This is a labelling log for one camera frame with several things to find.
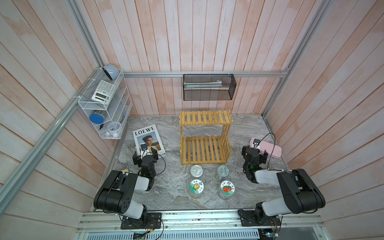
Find strawberry label seed jar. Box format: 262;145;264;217
218;181;236;200

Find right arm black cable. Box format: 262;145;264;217
259;132;320;214

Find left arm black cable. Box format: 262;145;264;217
101;151;167;214

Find sunflower label seed jar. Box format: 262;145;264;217
189;179;204;199

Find pink flat case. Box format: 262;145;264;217
250;138;282;159

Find Loewe magazine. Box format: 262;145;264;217
133;125;166;157

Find box in black basket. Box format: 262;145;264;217
183;81;223;89

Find purple label tin can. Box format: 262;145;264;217
216;165;230;182

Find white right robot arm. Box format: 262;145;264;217
242;146;326;219

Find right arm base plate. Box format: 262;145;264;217
237;209;281;227

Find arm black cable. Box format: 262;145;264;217
101;151;167;214
259;132;320;214

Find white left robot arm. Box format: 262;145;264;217
94;150;159;222

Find white wire wall rack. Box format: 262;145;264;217
78;69;133;140

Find white label tin can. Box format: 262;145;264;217
190;165;204;180

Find black wire mesh basket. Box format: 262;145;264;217
183;74;237;101

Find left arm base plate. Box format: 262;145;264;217
121;212;163;230

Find blue lid container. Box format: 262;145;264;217
89;113;105;125

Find wooden two-tier shelf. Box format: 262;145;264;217
179;110;233;165

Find white calculator on rack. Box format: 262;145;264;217
91;80;116;105

